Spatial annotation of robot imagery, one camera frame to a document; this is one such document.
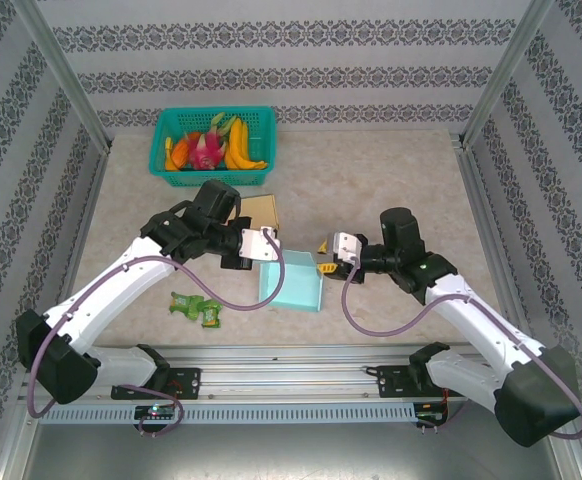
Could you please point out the light blue paper box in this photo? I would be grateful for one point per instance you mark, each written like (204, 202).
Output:
(296, 285)

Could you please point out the yellow paper box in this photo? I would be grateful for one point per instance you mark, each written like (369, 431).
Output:
(261, 210)

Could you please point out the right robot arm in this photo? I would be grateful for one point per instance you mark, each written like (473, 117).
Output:
(476, 320)

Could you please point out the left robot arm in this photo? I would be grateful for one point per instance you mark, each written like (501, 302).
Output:
(121, 280)

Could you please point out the teal plastic basket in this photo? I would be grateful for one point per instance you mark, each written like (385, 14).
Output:
(211, 179)

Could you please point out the pink dragon fruit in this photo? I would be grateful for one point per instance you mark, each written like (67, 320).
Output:
(205, 152)

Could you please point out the orange fruit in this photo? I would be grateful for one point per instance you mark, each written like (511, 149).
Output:
(181, 152)

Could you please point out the green snack packet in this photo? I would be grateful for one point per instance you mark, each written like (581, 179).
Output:
(212, 315)
(183, 302)

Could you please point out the small yellow fruit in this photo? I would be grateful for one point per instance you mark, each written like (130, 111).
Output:
(168, 146)

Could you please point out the yellow banana bunch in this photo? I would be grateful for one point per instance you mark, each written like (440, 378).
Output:
(238, 145)

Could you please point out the small circuit board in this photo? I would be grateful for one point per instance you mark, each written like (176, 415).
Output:
(156, 411)
(431, 414)

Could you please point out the grey metal sheet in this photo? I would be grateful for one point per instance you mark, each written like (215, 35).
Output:
(291, 455)

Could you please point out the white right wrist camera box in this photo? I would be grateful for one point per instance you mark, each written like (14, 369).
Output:
(346, 245)

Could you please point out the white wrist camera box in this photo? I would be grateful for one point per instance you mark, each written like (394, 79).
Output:
(346, 245)
(258, 245)

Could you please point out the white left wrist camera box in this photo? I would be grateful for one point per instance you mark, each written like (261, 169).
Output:
(258, 245)

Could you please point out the aluminium side rail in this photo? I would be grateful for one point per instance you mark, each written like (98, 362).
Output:
(78, 250)
(493, 250)

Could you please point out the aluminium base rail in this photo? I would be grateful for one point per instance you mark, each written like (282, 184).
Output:
(281, 372)

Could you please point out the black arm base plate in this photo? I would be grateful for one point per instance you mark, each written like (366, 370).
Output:
(388, 385)
(191, 382)

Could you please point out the aluminium frame post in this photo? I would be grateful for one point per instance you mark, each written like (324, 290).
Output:
(61, 70)
(506, 70)

